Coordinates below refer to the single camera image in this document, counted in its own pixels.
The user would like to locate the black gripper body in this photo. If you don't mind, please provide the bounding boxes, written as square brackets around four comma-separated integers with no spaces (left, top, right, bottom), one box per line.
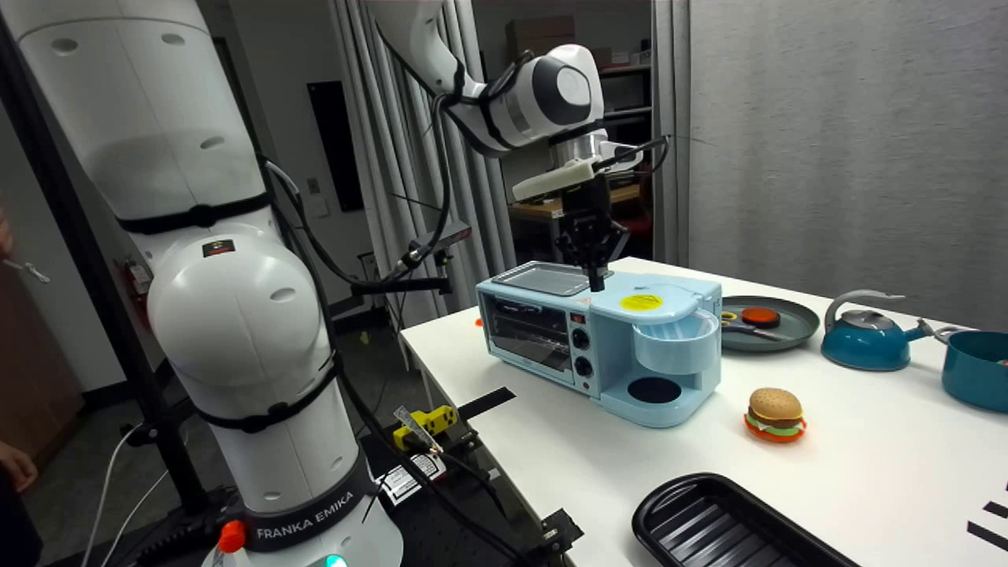
[555,171,631,262]

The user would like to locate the light blue breakfast station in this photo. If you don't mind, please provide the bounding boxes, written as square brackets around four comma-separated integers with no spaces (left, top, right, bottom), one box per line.
[471,258,724,431]

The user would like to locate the grey metal griddle tray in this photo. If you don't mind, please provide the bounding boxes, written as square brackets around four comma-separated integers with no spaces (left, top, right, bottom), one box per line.
[492,262,591,299]

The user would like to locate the yellow toy fried egg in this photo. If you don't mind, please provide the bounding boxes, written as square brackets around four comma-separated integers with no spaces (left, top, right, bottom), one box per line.
[614,291,668,315]

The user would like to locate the red toy patty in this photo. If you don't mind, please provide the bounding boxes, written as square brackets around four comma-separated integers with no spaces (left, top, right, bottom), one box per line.
[741,302,785,331]

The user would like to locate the black table edge clamp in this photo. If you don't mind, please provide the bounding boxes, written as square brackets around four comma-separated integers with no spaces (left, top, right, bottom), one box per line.
[538,506,584,548]
[457,383,515,419]

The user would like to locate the grey round plate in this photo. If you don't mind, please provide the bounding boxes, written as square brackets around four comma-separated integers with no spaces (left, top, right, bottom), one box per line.
[717,293,822,355]

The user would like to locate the toy burger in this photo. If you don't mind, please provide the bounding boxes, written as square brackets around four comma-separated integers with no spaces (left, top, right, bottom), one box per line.
[742,383,810,443]

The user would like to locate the teal toy kettle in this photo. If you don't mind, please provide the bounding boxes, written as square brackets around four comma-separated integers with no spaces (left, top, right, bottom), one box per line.
[819,291,939,375]

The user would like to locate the white printed warning label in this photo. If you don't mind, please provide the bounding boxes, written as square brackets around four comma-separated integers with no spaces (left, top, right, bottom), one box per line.
[373,459,422,506]

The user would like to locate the teal toy pot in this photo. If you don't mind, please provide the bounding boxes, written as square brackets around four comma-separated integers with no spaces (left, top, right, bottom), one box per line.
[939,329,1008,416]

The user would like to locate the orange capped squeeze bottle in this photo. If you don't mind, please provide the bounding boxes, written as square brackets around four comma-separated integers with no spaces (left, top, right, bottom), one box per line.
[200,517,256,567]

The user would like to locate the black tape strips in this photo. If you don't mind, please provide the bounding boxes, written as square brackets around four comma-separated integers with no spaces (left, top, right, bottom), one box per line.
[960,482,1008,556]

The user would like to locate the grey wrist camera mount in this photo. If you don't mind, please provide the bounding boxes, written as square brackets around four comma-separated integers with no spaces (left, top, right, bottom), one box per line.
[511,154,633,204]

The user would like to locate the black metal frame pole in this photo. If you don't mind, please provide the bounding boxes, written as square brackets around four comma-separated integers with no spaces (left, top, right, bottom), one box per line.
[0,20,200,517]

